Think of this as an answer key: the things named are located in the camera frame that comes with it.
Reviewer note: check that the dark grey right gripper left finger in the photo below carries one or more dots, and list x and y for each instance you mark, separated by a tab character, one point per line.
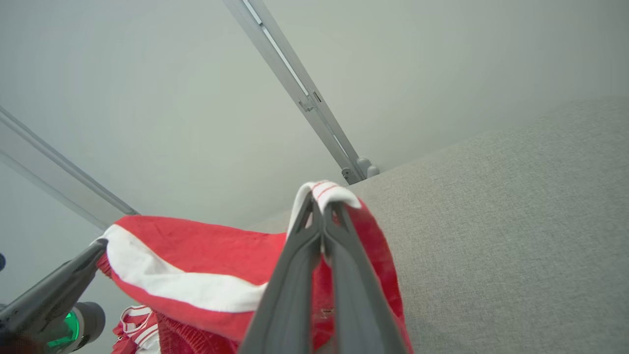
287	305

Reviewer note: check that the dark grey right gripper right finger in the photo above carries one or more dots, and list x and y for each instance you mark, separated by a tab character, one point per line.
361	305

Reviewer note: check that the red white jersey with print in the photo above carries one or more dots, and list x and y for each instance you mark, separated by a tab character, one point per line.
196	246

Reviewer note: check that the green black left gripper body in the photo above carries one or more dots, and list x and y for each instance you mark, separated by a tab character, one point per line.
59	337

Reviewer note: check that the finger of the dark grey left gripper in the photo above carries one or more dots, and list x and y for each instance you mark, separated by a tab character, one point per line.
54	290

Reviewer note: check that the aluminium ceiling rail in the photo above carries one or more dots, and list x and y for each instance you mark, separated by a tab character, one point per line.
49	167
290	64

